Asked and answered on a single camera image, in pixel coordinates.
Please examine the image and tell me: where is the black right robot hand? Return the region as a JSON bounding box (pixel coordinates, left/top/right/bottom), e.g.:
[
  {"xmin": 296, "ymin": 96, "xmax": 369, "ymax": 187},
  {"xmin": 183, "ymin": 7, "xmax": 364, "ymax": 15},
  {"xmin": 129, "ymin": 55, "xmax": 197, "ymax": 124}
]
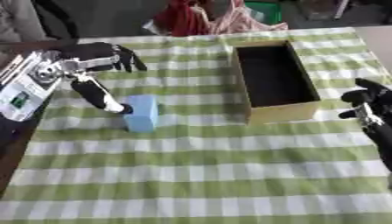
[{"xmin": 337, "ymin": 77, "xmax": 392, "ymax": 173}]

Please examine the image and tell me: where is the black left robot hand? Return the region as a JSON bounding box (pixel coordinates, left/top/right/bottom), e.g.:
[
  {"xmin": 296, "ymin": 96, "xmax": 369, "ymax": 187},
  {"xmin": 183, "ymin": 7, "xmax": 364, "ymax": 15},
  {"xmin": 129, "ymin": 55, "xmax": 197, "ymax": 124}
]
[{"xmin": 56, "ymin": 41, "xmax": 149, "ymax": 115}]

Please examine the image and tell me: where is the tan cardboard box black inside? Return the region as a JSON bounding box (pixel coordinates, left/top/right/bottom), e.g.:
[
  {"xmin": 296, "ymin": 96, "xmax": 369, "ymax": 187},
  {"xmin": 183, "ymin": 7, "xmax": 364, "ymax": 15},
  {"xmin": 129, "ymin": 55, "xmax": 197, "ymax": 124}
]
[{"xmin": 227, "ymin": 39, "xmax": 324, "ymax": 127}]

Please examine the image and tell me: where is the light blue rectangular block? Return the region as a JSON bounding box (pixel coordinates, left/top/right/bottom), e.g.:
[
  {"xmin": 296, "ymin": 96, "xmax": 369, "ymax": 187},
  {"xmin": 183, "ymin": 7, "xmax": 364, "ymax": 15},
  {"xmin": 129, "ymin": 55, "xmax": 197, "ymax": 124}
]
[{"xmin": 122, "ymin": 94, "xmax": 161, "ymax": 134}]

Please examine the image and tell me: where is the person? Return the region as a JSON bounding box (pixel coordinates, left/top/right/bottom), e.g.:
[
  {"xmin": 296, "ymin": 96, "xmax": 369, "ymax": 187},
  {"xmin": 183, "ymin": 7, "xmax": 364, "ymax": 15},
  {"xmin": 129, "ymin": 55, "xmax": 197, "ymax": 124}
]
[{"xmin": 0, "ymin": 0, "xmax": 81, "ymax": 43}]

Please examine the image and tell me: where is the red and pink bag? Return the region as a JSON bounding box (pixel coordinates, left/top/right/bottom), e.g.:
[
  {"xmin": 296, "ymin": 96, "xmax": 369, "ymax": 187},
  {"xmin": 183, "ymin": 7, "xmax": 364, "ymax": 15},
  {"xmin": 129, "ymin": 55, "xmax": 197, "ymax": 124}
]
[{"xmin": 141, "ymin": 0, "xmax": 290, "ymax": 38}]

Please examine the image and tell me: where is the green crate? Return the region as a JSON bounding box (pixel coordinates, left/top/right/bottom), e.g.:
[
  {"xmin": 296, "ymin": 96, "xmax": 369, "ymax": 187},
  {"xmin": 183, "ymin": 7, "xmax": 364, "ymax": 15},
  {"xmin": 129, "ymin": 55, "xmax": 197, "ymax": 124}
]
[{"xmin": 243, "ymin": 1, "xmax": 284, "ymax": 25}]

